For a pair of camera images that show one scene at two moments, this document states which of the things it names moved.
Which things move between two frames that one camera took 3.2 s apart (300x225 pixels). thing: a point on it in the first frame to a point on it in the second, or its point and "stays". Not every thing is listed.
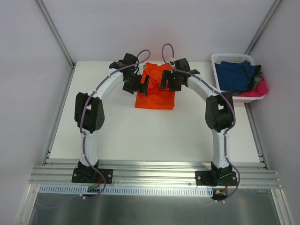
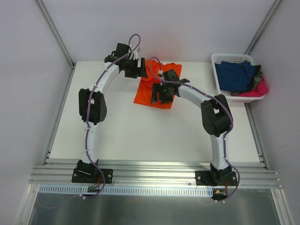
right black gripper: [171, 80] to [160, 93]
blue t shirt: [234, 77] stays
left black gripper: [135, 83] to [137, 68]
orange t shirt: [156, 98] stays
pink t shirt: [260, 89] stays
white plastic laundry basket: [218, 57] stays
